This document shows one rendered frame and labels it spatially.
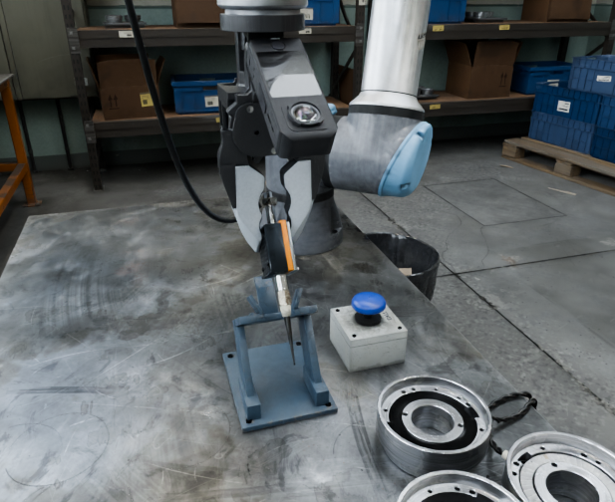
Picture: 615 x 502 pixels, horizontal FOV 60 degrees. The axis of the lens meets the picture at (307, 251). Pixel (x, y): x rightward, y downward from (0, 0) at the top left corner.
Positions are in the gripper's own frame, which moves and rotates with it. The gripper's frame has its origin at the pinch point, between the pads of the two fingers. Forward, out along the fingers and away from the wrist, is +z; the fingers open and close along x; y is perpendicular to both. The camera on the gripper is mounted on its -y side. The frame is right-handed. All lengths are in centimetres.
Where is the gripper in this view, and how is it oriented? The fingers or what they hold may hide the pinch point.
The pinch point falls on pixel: (274, 240)
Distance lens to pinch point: 51.8
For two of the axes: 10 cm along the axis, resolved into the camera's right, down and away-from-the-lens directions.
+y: -2.9, -4.2, 8.6
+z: 0.0, 9.0, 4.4
